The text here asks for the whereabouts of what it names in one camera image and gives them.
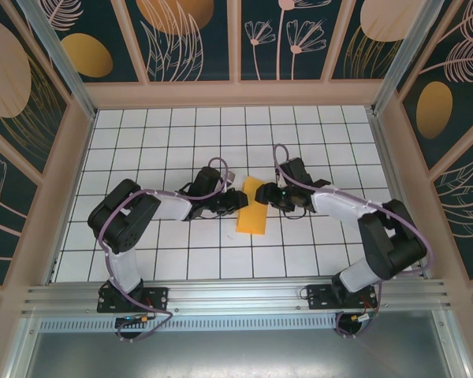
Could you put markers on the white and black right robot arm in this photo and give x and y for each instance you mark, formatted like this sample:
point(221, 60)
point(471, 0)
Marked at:
point(339, 204)

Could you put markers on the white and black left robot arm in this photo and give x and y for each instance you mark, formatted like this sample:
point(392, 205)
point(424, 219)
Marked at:
point(122, 267)

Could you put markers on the grey sheet metal panel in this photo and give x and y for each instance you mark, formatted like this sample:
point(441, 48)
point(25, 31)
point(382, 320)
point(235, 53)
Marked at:
point(240, 354)

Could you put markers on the aluminium mounting rail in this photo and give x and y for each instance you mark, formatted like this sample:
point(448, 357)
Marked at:
point(240, 295)

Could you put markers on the aluminium side rail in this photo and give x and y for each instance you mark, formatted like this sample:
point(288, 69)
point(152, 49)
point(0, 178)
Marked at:
point(387, 157)

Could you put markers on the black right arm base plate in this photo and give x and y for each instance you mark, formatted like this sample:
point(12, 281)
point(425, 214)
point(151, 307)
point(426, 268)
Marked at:
point(319, 299)

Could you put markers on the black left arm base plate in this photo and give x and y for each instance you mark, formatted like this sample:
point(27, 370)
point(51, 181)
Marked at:
point(159, 299)

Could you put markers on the aluminium corner post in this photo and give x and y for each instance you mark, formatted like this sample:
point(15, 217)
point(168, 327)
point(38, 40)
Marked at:
point(57, 51)
point(407, 51)

